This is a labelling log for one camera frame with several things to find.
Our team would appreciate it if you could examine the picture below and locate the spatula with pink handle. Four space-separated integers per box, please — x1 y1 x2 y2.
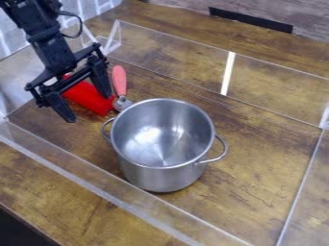
113 65 133 111

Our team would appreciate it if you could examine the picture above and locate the red rectangular block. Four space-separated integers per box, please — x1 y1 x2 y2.
63 81 115 116

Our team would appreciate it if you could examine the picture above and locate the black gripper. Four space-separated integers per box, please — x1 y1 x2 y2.
24 32 113 123

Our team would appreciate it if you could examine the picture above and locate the clear acrylic enclosure wall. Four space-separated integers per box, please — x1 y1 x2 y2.
0 21 329 246

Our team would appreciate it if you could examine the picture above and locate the black strip on table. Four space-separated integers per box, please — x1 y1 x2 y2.
209 7 293 34

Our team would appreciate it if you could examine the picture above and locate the black cable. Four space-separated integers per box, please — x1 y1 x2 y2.
56 10 83 39

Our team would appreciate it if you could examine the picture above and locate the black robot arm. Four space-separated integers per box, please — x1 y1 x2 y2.
0 0 113 123

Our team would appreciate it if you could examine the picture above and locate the silver steel pot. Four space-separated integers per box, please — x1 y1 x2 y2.
101 98 228 193

